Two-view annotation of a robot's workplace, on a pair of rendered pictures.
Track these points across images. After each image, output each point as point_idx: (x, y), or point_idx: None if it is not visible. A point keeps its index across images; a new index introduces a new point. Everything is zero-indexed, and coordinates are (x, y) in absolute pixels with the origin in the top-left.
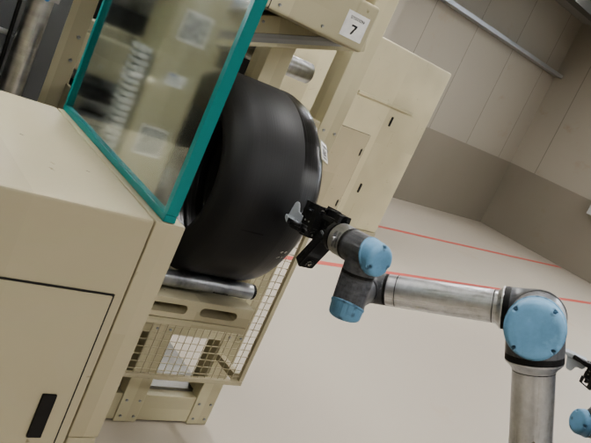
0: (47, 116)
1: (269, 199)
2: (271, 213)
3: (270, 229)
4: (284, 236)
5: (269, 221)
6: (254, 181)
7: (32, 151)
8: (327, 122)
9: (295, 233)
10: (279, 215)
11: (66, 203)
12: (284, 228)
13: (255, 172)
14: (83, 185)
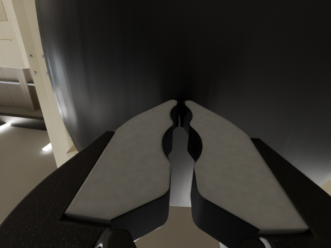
0: None
1: (273, 141)
2: (256, 101)
3: (235, 25)
4: (142, 3)
5: (254, 63)
6: (326, 170)
7: None
8: (48, 79)
9: (94, 36)
10: (215, 98)
11: None
12: (164, 46)
13: (316, 183)
14: None
